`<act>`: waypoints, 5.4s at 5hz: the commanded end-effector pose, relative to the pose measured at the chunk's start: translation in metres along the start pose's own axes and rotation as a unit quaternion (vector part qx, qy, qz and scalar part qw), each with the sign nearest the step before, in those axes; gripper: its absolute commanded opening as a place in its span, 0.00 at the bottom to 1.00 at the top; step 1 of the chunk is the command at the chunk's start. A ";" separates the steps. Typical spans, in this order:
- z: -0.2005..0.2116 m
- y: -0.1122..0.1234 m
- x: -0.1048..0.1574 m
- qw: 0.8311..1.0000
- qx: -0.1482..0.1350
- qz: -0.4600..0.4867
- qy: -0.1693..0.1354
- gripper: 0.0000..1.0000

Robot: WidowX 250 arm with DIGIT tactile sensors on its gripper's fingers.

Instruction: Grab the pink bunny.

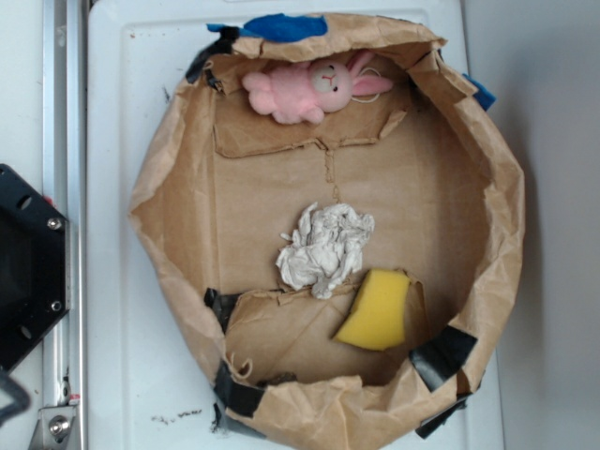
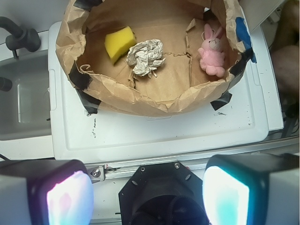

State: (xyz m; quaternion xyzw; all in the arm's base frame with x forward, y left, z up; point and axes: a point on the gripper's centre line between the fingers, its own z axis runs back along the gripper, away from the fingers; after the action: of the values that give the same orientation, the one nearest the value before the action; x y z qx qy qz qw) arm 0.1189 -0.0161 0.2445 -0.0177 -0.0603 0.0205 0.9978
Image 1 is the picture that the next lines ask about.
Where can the pink plush bunny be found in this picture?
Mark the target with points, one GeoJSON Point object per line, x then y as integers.
{"type": "Point", "coordinates": [308, 91]}

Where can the crumpled white paper towel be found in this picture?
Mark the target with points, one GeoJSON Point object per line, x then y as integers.
{"type": "Point", "coordinates": [325, 248]}

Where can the brown paper bag bin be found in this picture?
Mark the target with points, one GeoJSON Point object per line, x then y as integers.
{"type": "Point", "coordinates": [221, 183]}

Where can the yellow sponge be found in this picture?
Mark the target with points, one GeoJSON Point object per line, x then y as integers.
{"type": "Point", "coordinates": [376, 318]}

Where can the small dark brown lump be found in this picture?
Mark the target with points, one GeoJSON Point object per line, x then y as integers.
{"type": "Point", "coordinates": [285, 377]}

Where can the blue cloth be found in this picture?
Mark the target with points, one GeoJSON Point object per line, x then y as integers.
{"type": "Point", "coordinates": [278, 28]}

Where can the white tray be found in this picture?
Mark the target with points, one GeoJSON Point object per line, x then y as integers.
{"type": "Point", "coordinates": [145, 391]}

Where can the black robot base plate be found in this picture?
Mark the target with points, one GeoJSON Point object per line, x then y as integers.
{"type": "Point", "coordinates": [33, 268]}

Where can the aluminium rail frame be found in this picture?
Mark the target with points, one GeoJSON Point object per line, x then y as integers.
{"type": "Point", "coordinates": [63, 418]}

